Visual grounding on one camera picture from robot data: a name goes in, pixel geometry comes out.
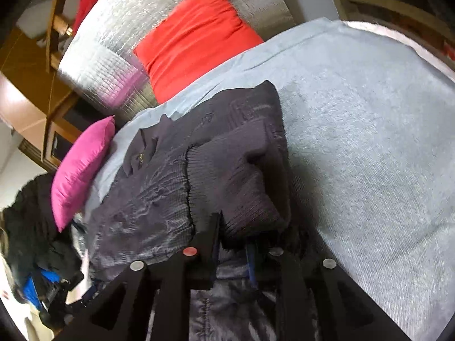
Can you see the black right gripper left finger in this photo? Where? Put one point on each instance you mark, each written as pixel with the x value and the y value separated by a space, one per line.
pixel 151 302

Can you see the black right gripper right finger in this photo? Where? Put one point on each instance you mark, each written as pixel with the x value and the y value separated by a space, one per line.
pixel 320 302

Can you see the dark grey jacket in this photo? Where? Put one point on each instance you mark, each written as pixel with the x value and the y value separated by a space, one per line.
pixel 228 156

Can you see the black clothes pile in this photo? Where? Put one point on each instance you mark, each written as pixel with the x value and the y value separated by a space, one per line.
pixel 31 240

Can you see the magenta pillow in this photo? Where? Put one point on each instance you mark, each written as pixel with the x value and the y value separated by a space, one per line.
pixel 74 176

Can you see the light grey bed sheet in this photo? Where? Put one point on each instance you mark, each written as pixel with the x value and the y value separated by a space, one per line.
pixel 370 129

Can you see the wooden cabinet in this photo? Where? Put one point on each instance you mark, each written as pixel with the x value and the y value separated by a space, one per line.
pixel 34 100

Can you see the red pillow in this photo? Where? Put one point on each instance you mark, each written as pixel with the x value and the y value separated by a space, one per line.
pixel 197 36

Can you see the wooden shelf unit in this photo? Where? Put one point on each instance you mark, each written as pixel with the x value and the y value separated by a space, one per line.
pixel 415 23

